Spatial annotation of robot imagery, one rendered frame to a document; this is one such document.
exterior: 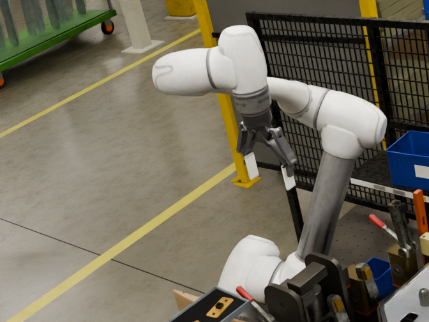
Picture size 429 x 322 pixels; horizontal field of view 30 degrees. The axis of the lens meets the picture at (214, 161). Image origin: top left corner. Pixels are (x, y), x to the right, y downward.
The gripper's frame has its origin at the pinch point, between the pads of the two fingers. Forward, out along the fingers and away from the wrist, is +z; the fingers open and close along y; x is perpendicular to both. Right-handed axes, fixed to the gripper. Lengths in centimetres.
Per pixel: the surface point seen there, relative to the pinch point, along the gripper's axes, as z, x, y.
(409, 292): 46, 25, 18
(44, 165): 146, 125, -428
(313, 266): 27.3, 2.6, 5.8
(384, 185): 43, 68, -23
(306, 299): 31.9, -5.6, 9.4
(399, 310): 46, 17, 21
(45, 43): 118, 282, -677
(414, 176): 38, 71, -11
